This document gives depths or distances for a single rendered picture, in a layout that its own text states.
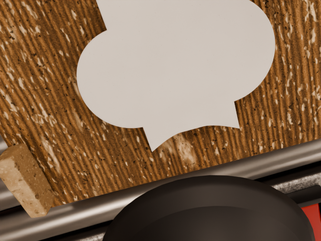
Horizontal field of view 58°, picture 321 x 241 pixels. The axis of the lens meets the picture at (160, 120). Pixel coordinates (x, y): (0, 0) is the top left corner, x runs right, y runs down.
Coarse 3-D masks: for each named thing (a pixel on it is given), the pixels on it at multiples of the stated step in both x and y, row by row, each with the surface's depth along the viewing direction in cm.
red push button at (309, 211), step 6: (318, 204) 27; (306, 210) 28; (312, 210) 28; (318, 210) 28; (312, 216) 28; (318, 216) 28; (312, 222) 28; (318, 222) 28; (318, 228) 29; (318, 234) 29; (318, 240) 29
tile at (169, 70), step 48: (96, 0) 18; (144, 0) 18; (192, 0) 18; (240, 0) 18; (96, 48) 19; (144, 48) 19; (192, 48) 19; (240, 48) 20; (96, 96) 21; (144, 96) 21; (192, 96) 21; (240, 96) 21
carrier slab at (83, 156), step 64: (0, 0) 19; (64, 0) 19; (256, 0) 19; (320, 0) 19; (0, 64) 21; (64, 64) 21; (320, 64) 21; (0, 128) 23; (64, 128) 23; (128, 128) 23; (256, 128) 23; (320, 128) 23; (64, 192) 26
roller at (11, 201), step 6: (0, 180) 28; (0, 186) 28; (6, 186) 28; (0, 192) 28; (6, 192) 28; (0, 198) 28; (6, 198) 28; (12, 198) 28; (0, 204) 28; (6, 204) 28; (12, 204) 29; (18, 204) 29; (0, 210) 30
